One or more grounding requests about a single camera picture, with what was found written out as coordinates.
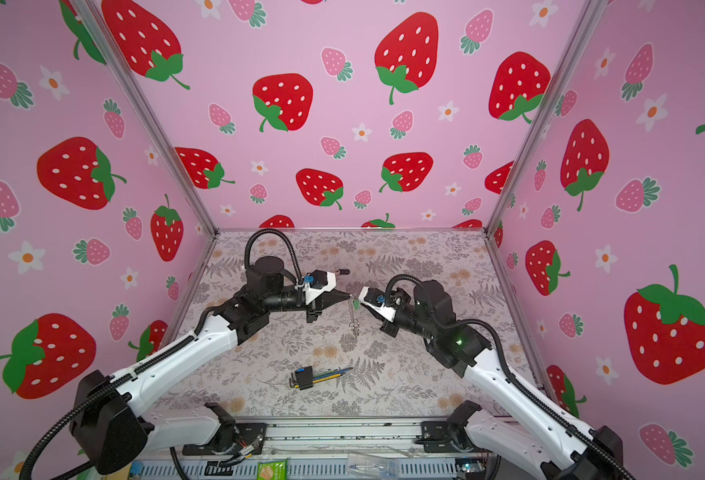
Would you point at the aluminium rail frame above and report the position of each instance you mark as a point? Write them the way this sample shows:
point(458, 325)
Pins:
point(318, 448)

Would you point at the green snack packet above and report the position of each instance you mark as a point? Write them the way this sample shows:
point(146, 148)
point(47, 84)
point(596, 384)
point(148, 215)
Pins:
point(273, 470)

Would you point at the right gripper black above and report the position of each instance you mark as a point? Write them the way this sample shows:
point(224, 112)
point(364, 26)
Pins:
point(379, 316)

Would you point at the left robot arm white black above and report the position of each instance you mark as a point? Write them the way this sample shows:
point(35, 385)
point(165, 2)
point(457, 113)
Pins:
point(106, 420)

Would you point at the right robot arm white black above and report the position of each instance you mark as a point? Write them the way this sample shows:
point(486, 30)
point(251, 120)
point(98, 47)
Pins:
point(549, 441)

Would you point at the black connector with coloured wires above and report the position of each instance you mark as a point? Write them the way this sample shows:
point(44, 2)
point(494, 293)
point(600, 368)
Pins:
point(305, 377)

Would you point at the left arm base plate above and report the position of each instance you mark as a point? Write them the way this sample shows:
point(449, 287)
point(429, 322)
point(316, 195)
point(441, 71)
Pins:
point(231, 442)

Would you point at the clear plastic bag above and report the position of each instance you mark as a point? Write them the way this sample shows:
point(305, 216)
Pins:
point(372, 467)

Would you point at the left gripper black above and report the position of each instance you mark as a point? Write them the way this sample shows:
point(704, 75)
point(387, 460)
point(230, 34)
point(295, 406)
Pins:
point(333, 296)

